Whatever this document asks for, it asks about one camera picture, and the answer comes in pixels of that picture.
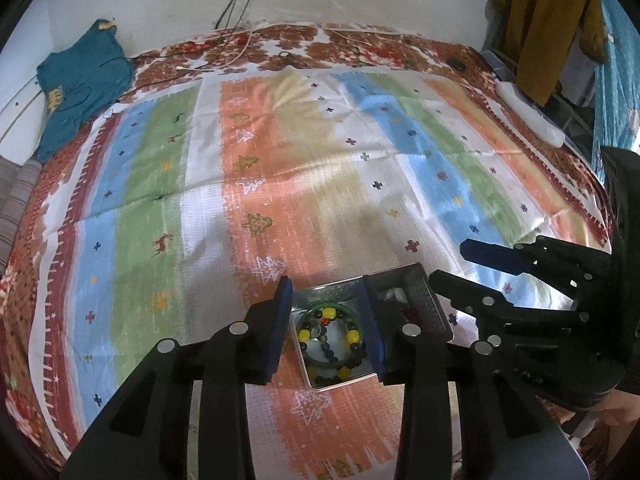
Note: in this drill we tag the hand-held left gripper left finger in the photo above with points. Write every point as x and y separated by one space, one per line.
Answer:
280 330

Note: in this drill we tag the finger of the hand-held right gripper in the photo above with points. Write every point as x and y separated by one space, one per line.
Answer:
495 257
475 300

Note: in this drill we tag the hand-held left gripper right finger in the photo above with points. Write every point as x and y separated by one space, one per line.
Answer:
372 332

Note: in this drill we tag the brown round stone charm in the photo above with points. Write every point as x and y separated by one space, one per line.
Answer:
317 331

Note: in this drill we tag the metal tin lid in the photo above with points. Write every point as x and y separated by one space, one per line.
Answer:
430 305

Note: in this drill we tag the metal tin box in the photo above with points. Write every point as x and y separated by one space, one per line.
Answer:
325 291

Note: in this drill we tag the person's right forearm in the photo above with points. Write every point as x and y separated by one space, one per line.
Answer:
622 407

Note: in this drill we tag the colourful striped blanket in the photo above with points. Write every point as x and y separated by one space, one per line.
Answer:
300 185

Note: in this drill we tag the teal patterned curtain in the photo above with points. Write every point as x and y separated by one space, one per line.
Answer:
620 60

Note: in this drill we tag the mustard hanging garment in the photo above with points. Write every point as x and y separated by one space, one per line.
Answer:
540 20

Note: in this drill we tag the black scissors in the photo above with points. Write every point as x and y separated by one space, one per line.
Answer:
290 57

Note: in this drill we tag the striped colourful bedsheet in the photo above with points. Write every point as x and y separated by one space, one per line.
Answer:
300 35

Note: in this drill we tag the brown striped cushion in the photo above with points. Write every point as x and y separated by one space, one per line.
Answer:
15 195

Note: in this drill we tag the teal t-shirt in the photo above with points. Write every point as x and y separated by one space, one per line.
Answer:
80 85

